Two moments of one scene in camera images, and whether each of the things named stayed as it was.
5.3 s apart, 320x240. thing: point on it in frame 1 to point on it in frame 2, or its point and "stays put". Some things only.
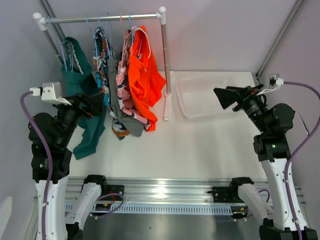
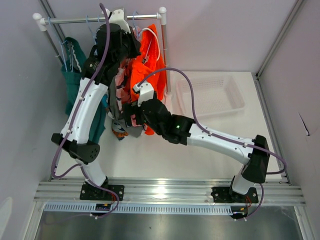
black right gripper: (239, 95) to (129, 109)
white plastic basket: (196, 97) stays put
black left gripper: (94, 101) to (136, 44)
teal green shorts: (78, 78) stays put
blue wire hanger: (90, 29) stays put
